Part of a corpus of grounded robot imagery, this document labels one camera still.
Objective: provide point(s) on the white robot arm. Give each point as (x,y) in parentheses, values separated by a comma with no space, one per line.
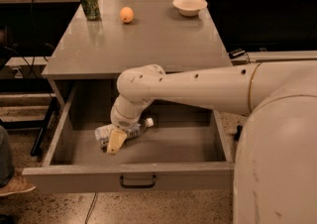
(275,169)

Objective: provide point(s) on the black table leg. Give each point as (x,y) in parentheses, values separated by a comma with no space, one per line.
(36,148)

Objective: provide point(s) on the black power adapter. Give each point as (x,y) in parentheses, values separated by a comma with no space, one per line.
(236,53)

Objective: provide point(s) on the white bowl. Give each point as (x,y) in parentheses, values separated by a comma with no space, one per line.
(189,8)

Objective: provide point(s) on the orange fruit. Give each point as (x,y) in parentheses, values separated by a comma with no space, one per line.
(127,15)

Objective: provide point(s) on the tan sneaker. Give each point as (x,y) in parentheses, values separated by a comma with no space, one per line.
(14,183)

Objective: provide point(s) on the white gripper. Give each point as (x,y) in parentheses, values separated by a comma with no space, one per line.
(121,122)

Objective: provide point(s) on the grey metal cabinet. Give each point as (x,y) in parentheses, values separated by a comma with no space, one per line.
(159,34)

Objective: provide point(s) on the black drawer handle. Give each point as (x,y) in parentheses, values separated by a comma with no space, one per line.
(137,182)

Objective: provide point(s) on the person's jeans leg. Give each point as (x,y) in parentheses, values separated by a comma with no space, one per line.
(6,158)

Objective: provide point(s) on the open grey drawer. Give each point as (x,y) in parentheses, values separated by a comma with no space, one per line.
(184,149)

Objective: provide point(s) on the green soda can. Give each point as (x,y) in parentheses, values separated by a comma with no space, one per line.
(90,9)

